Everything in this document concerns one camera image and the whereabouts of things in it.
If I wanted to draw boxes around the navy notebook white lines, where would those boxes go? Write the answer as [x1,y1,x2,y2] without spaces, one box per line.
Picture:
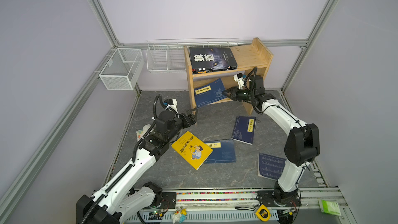
[258,153,287,180]

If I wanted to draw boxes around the small white toy figure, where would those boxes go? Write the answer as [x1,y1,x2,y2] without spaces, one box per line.
[172,208,187,224]

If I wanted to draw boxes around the green white packet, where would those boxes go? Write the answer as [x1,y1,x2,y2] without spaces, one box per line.
[319,200,342,216]

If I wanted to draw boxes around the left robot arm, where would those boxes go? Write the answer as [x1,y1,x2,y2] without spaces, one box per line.
[76,94,198,224]

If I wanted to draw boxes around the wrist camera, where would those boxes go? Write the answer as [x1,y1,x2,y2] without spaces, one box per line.
[163,99,178,116]
[233,73,246,89]

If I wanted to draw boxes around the yellow tape measure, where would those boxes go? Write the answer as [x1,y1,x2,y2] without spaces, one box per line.
[255,204,271,222]

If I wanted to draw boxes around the blue book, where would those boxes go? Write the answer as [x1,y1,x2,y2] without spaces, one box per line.
[204,140,236,164]

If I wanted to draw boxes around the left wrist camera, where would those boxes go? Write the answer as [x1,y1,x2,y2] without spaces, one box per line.
[163,99,178,116]

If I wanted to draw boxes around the wooden two-tier bookshelf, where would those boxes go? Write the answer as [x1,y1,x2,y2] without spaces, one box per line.
[184,37,273,108]

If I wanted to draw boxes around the black Murphy's law book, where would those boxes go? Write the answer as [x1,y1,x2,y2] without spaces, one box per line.
[192,67,237,74]

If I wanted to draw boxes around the white mesh box basket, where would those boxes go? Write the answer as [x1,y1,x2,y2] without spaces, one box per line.
[99,48,145,91]

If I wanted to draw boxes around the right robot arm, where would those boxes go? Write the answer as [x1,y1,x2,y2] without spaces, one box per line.
[222,67,320,206]

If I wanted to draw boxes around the white wire rack basket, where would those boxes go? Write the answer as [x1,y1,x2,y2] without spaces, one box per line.
[146,38,239,74]

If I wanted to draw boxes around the navy book yellow label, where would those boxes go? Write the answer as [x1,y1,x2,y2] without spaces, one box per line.
[231,116,257,145]
[194,78,227,108]

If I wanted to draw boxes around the yellow folder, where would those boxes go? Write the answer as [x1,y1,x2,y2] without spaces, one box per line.
[172,131,213,170]

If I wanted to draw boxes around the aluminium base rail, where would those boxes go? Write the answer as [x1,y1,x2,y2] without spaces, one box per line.
[123,188,354,224]

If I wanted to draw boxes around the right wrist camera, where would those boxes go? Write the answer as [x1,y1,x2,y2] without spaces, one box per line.
[233,73,246,89]

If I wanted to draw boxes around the black wolf cover book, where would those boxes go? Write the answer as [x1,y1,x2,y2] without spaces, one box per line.
[189,47,238,69]

